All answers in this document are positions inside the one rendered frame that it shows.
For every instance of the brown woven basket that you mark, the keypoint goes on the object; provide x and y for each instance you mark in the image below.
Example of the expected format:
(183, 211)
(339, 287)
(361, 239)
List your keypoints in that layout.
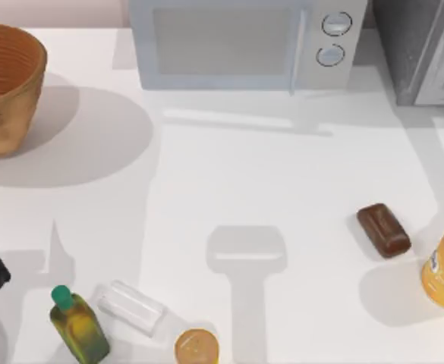
(5, 95)

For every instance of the green and yellow bottle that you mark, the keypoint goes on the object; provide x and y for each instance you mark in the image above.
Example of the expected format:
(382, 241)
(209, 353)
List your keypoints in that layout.
(78, 327)

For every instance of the clear glass cup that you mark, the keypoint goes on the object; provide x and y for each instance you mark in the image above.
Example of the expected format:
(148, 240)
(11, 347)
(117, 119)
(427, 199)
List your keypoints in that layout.
(130, 308)

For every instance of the round microwave knob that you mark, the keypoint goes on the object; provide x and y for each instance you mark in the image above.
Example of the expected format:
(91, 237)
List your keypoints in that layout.
(336, 23)
(330, 55)

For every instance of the pale microwave oven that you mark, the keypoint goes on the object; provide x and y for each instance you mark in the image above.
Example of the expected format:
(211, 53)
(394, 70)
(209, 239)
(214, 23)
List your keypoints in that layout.
(221, 45)

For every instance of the brown bread loaf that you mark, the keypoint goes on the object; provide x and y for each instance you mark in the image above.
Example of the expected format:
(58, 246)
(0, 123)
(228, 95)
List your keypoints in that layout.
(384, 230)

